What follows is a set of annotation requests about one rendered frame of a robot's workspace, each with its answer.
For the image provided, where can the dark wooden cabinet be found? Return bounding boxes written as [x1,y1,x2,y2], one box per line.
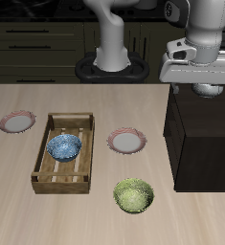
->
[163,83,225,193]

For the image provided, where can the green patterned bowl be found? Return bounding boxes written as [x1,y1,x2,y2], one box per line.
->
[112,177,155,215]

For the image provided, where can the wooden slat tray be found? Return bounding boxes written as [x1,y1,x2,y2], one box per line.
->
[30,111,96,195]

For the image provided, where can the blue patterned bowl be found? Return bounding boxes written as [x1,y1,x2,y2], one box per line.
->
[46,133,83,164]

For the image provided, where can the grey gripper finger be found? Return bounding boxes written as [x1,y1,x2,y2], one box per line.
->
[169,83,180,95]

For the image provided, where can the pink rimmed white plate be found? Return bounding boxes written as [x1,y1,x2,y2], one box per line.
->
[106,126,147,156]
[0,110,37,135]

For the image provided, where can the dark kitchen cupboards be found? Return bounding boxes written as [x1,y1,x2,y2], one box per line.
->
[0,0,225,85]

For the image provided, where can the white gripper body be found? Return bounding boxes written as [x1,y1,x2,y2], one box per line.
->
[158,50,225,86]

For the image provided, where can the white bowl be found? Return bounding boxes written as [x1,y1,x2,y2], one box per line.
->
[191,83,225,100]

